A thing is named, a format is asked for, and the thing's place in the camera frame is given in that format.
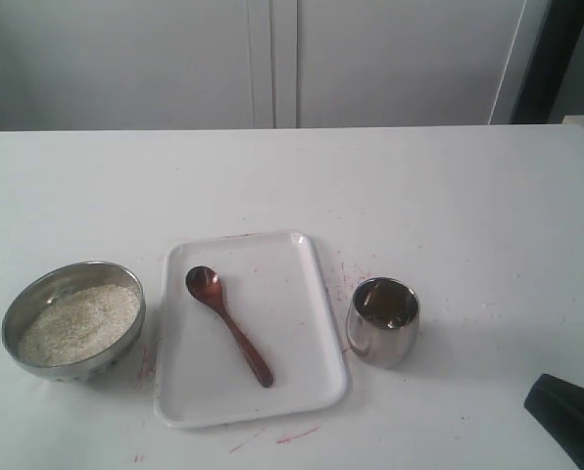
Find brown wooden spoon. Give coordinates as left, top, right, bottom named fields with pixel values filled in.
left=185, top=265, right=274, bottom=388

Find shiny steel cup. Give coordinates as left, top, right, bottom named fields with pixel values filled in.
left=345, top=277, right=420, bottom=368

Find steel bowl of rice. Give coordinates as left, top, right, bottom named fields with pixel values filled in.
left=1, top=260, right=146, bottom=382

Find white rectangular tray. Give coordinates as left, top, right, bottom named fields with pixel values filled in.
left=154, top=231, right=348, bottom=429

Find white cabinet doors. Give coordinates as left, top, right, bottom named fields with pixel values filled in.
left=0, top=1, right=550, bottom=131

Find dark metal frame post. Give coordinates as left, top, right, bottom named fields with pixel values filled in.
left=510, top=0, right=584, bottom=124

